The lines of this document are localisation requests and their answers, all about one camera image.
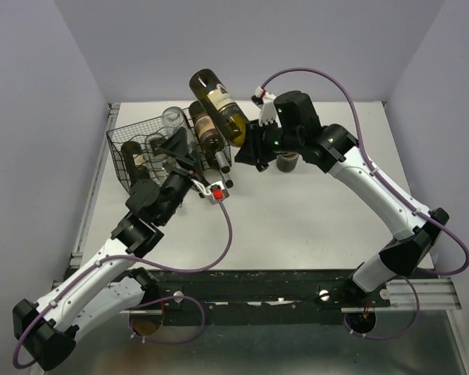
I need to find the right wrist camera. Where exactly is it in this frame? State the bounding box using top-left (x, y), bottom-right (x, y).
top-left (251, 86), bottom-right (277, 126)

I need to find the dark bottle front label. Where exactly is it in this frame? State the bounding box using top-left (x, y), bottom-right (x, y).
top-left (121, 141), bottom-right (149, 184)

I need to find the clear glass bottle front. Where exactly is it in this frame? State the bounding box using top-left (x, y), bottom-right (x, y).
top-left (145, 133), bottom-right (167, 153)

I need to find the purple cable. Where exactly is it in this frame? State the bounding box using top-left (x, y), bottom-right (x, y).
top-left (260, 68), bottom-right (469, 339)
top-left (13, 195), bottom-right (234, 370)

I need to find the black mounting rail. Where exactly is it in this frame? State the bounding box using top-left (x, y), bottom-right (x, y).
top-left (101, 267), bottom-right (392, 327)

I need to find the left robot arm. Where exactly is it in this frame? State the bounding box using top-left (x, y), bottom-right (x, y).
top-left (13, 128), bottom-right (200, 371)

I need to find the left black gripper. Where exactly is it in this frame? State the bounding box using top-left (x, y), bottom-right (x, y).
top-left (159, 127), bottom-right (211, 226)

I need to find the black wire wine rack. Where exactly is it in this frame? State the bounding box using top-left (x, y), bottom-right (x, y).
top-left (107, 102), bottom-right (234, 191)

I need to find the green bottle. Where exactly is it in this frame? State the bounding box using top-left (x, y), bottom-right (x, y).
top-left (276, 153), bottom-right (299, 173)
top-left (189, 69), bottom-right (249, 148)
top-left (188, 101), bottom-right (231, 173)

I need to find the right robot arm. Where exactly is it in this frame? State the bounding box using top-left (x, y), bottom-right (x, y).
top-left (234, 88), bottom-right (449, 306)

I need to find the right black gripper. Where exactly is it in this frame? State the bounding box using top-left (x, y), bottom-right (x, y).
top-left (233, 116), bottom-right (301, 166)

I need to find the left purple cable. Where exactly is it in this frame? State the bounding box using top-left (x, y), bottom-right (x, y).
top-left (13, 195), bottom-right (234, 370)

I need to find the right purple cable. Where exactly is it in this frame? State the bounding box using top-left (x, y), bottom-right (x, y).
top-left (260, 68), bottom-right (469, 339)

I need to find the olive bottle tan label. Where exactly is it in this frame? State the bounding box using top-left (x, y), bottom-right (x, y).
top-left (219, 171), bottom-right (234, 189)

